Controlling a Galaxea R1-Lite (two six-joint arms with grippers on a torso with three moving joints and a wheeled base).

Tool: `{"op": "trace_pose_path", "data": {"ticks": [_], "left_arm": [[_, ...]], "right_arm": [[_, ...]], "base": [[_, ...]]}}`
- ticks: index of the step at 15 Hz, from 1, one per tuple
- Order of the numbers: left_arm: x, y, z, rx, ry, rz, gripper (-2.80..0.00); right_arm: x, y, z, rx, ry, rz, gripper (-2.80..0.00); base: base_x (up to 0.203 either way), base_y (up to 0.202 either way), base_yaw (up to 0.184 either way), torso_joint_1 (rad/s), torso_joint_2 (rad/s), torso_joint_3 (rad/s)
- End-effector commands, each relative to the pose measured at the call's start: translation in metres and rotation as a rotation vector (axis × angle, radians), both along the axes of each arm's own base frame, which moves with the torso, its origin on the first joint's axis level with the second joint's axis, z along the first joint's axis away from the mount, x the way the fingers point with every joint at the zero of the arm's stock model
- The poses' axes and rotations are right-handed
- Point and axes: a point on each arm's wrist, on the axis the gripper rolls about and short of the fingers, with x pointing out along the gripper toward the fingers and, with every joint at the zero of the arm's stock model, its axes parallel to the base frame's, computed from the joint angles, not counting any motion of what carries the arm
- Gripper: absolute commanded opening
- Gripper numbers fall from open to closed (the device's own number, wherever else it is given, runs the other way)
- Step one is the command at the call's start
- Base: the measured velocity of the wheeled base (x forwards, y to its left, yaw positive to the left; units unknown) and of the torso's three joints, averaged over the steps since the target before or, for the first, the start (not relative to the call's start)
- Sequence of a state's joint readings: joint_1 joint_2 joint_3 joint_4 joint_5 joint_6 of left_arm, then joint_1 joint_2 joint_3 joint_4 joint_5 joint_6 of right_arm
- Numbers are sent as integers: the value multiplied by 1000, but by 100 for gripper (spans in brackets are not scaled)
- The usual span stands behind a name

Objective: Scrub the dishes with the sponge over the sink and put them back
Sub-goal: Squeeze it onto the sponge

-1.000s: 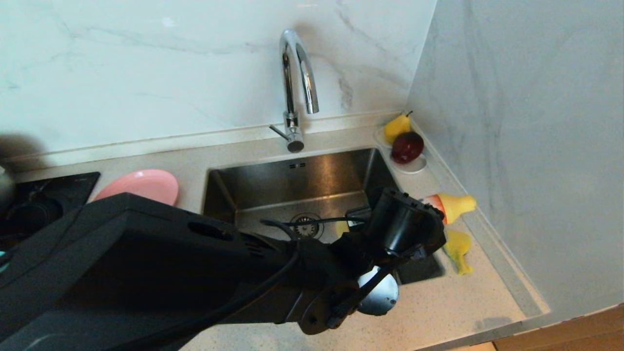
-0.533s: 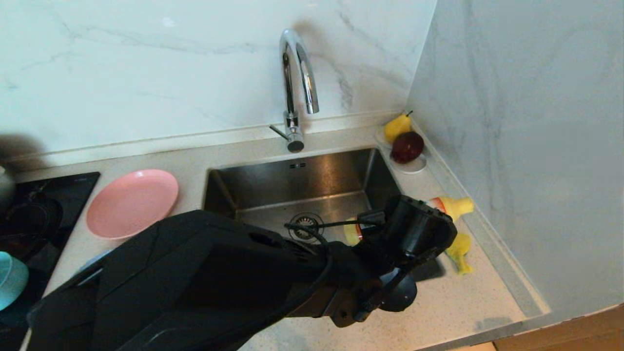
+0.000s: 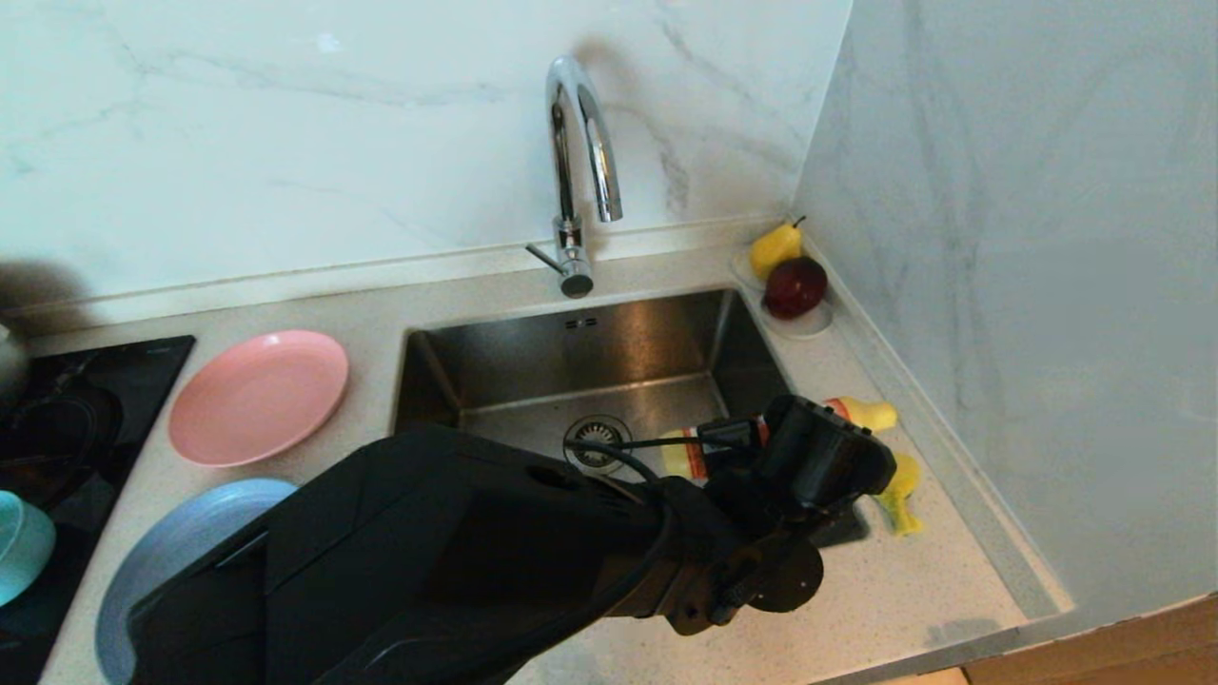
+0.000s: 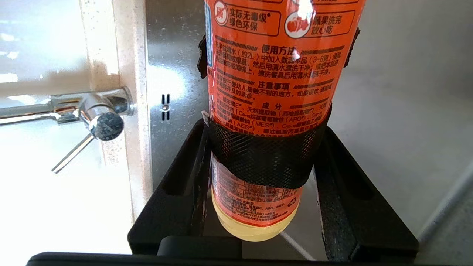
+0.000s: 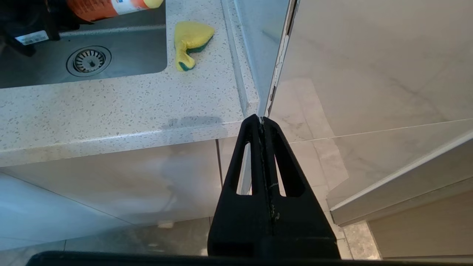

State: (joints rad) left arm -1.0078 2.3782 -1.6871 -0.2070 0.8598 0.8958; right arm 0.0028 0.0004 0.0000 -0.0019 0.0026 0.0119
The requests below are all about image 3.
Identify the small white dish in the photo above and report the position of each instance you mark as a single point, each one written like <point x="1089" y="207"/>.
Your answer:
<point x="807" y="329"/>

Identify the metal sink drain strainer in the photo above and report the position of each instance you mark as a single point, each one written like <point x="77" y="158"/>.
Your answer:
<point x="595" y="433"/>

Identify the orange dish soap bottle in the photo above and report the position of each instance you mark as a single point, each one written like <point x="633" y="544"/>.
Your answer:
<point x="861" y="415"/>

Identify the chrome gooseneck faucet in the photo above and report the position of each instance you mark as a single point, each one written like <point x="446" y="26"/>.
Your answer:
<point x="569" y="238"/>

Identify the yellow sponge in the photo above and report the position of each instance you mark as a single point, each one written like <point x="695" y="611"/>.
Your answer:
<point x="899" y="516"/>

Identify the teal cup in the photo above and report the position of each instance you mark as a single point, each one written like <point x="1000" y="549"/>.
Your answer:
<point x="24" y="547"/>

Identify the black glass cooktop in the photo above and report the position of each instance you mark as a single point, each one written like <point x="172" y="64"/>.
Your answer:
<point x="114" y="381"/>

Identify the stainless steel sink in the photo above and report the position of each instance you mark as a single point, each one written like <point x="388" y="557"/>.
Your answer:
<point x="571" y="352"/>

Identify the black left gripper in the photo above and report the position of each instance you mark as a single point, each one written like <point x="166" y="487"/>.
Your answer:
<point x="818" y="461"/>

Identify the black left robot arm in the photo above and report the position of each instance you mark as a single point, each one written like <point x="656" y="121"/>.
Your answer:
<point x="428" y="571"/>

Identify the pink plate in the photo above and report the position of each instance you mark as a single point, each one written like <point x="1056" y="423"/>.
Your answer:
<point x="257" y="400"/>

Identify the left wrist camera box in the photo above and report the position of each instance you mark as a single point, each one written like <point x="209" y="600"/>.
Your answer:
<point x="731" y="435"/>

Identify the blue plate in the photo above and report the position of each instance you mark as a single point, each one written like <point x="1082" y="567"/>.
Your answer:
<point x="162" y="561"/>

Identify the yellow pear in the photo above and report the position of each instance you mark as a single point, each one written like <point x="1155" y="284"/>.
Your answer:
<point x="773" y="250"/>

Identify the dark red apple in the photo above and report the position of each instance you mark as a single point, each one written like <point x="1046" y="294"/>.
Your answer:
<point x="795" y="288"/>

